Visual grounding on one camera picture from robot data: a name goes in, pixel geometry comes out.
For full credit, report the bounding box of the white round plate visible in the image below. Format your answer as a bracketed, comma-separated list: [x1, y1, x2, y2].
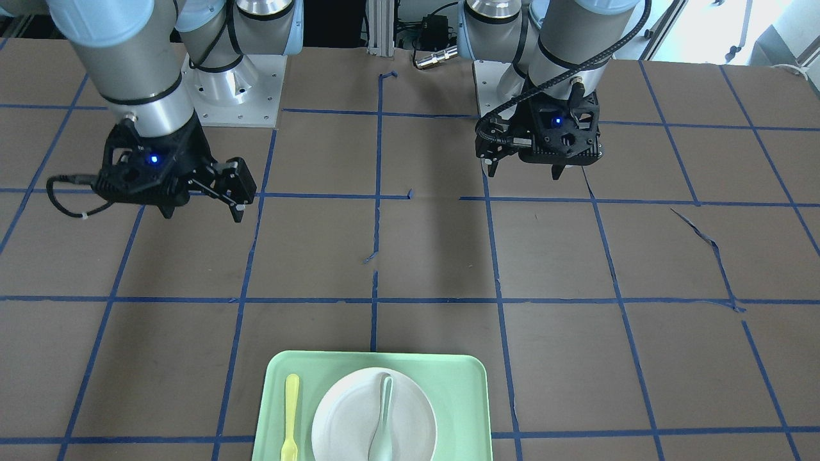
[311, 367, 438, 460]

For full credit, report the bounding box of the black power brick background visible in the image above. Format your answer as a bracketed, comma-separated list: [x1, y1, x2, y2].
[419, 14, 449, 47]

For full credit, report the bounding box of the aluminium frame post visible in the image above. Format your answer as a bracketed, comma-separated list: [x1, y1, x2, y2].
[366, 0, 396, 58]

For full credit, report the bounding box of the light green plastic tray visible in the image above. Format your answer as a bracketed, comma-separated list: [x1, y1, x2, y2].
[252, 350, 493, 460]

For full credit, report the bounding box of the metal cable connector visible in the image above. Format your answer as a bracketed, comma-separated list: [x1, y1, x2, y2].
[412, 45, 459, 70]

